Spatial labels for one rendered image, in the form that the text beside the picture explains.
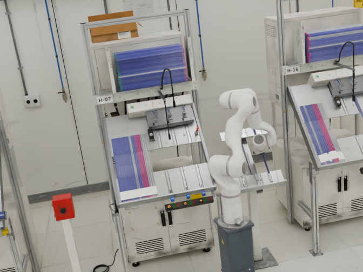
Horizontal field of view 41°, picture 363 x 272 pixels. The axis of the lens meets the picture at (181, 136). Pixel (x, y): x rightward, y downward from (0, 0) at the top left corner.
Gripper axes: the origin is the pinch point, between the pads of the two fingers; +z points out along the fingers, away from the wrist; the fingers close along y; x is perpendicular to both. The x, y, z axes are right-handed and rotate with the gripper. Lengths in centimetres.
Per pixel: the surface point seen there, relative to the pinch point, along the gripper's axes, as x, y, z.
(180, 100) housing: -57, 45, -4
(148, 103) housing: -59, 68, -10
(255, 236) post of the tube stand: 50, 23, 39
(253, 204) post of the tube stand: 29.9, 17.2, 23.0
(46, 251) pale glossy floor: 9, 202, 65
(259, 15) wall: -174, -46, 119
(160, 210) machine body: 13, 86, 24
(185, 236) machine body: 34, 76, 44
